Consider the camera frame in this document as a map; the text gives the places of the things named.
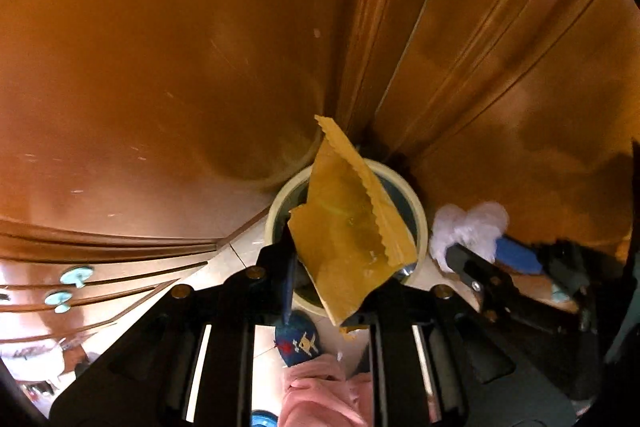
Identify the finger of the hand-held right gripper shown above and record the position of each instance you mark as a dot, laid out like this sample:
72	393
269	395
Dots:
470	269
520	257

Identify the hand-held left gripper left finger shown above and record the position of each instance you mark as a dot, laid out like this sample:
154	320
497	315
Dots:
290	272

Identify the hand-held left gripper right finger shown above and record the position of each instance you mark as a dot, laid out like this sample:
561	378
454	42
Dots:
395	307

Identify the yellow snack packet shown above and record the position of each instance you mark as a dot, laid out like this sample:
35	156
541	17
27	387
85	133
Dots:
345	232

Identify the cream rimmed trash bin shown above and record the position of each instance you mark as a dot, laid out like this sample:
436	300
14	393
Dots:
397	199

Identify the person's pink trouser leg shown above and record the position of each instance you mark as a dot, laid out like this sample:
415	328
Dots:
320	399

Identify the teal cabinet knob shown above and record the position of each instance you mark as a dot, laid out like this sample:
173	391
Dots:
75	276
59	299

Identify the wooden cabinet doors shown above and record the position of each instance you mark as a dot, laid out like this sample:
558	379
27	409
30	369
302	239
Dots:
150	82

